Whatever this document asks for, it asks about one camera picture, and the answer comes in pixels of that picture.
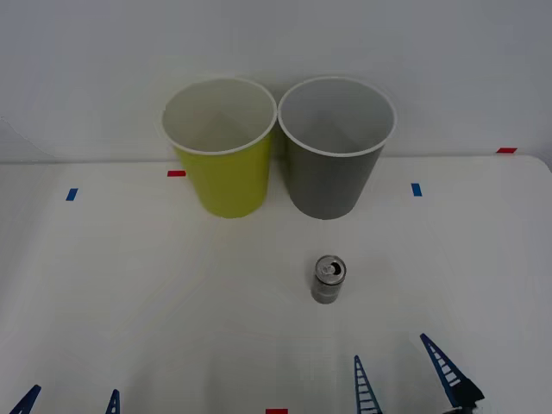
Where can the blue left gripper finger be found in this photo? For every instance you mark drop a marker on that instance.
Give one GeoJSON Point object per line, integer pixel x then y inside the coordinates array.
{"type": "Point", "coordinates": [25, 403]}
{"type": "Point", "coordinates": [113, 405]}

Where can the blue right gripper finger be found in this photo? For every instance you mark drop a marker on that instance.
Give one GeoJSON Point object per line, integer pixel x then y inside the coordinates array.
{"type": "Point", "coordinates": [364, 394]}
{"type": "Point", "coordinates": [446, 373]}

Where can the silver drink can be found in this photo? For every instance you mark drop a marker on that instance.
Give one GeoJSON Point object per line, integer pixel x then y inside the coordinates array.
{"type": "Point", "coordinates": [328, 286]}

